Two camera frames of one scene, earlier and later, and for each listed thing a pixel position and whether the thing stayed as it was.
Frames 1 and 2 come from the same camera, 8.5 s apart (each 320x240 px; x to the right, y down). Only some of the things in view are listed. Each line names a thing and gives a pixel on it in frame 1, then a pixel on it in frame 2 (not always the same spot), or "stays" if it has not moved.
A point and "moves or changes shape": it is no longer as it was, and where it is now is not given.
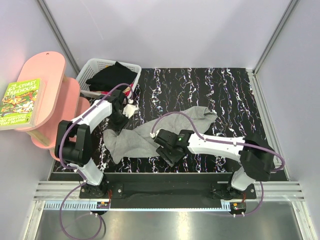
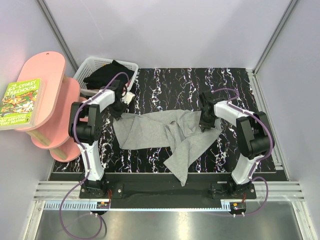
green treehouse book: [22, 104] stays
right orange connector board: [238, 206] stays
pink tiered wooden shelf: [60, 99] stays
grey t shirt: [125, 143] moves or changes shape
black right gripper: [170, 160] to [203, 125]
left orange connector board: [102, 205] stays
